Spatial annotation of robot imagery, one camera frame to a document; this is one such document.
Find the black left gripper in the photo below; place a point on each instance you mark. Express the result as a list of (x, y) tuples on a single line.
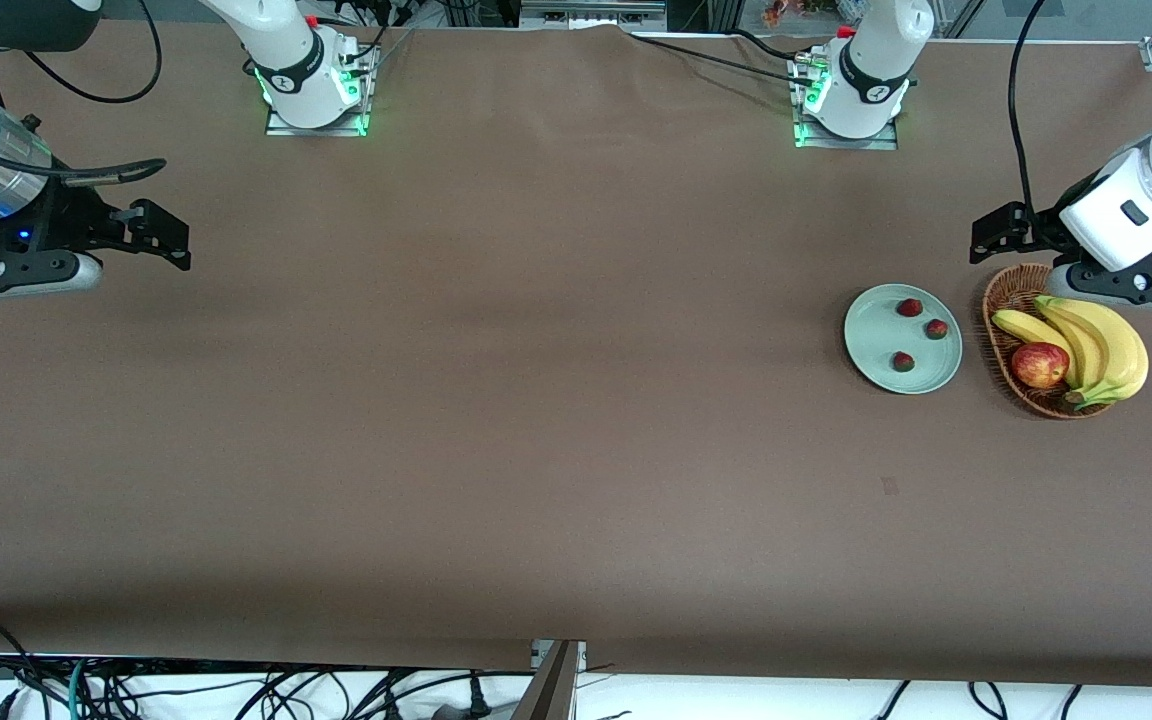
[(1044, 229)]

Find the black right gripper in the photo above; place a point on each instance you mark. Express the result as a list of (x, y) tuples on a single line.
[(71, 217)]

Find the red strawberry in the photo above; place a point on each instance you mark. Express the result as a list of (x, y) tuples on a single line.
[(910, 307), (936, 328), (902, 361)]

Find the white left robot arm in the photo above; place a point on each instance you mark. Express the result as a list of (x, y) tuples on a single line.
[(871, 70)]

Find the light green round plate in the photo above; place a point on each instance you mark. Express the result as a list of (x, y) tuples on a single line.
[(876, 340)]

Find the brown wicker basket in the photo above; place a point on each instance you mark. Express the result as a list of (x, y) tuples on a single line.
[(1011, 290)]

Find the red apple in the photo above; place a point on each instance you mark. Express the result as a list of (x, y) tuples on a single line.
[(1039, 365)]

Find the yellow banana bunch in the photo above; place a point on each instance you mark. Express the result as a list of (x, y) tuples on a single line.
[(1116, 350)]

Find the colourful plastic toys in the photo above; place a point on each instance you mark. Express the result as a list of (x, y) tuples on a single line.
[(786, 12)]

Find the grey metal box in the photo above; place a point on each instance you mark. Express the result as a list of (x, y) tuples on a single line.
[(591, 15)]

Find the table cover sheet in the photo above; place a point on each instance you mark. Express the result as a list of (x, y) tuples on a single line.
[(576, 500)]

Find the black power plug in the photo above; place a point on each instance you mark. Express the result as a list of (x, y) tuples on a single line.
[(478, 700)]

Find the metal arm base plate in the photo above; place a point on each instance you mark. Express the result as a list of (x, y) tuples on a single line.
[(881, 143), (276, 126)]

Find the aluminium frame beam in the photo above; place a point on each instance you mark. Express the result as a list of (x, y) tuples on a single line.
[(551, 690)]

